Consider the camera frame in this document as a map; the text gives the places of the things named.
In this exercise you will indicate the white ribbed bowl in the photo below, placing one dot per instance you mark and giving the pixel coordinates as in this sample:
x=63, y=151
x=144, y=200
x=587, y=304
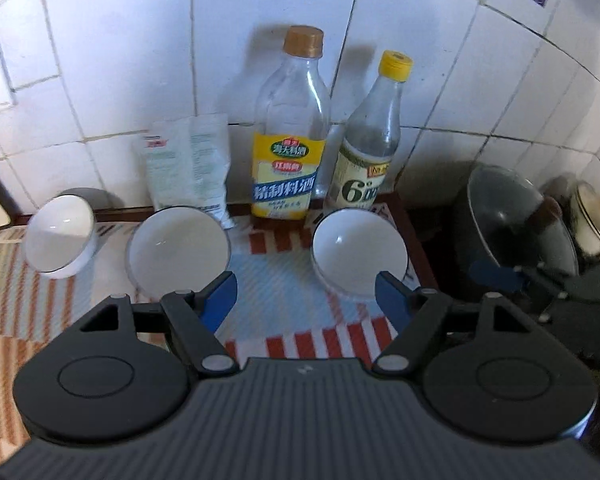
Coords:
x=60, y=230
x=177, y=250
x=357, y=250

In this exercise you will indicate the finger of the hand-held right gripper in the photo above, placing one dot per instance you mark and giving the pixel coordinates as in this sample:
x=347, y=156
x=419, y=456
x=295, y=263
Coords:
x=495, y=275

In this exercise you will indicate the brown cap cooking wine bottle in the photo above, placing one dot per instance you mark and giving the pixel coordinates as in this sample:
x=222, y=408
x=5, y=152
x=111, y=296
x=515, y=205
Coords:
x=285, y=180

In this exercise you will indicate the black wok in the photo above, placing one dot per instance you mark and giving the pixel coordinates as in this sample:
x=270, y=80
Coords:
x=460, y=240

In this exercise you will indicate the striped table mat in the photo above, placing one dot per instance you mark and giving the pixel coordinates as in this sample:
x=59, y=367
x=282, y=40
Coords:
x=280, y=280

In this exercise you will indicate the white plastic packet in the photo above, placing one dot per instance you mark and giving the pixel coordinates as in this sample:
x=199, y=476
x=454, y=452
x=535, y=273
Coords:
x=190, y=165

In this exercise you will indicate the yellow cap vinegar bottle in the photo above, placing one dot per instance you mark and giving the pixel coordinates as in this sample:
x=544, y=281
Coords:
x=355, y=185

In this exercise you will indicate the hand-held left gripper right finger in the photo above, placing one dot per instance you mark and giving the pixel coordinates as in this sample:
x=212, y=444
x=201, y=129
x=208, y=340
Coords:
x=392, y=300

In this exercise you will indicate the black gas stove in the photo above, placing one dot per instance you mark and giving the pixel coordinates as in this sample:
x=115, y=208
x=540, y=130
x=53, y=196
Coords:
x=440, y=270

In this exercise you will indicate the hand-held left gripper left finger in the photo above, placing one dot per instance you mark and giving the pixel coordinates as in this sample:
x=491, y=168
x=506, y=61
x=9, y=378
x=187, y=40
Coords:
x=217, y=300

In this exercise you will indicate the cream enamel pot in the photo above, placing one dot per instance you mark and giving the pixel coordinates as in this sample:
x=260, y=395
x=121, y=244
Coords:
x=592, y=225

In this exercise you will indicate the glass wok lid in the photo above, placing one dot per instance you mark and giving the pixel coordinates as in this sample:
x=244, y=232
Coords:
x=505, y=220

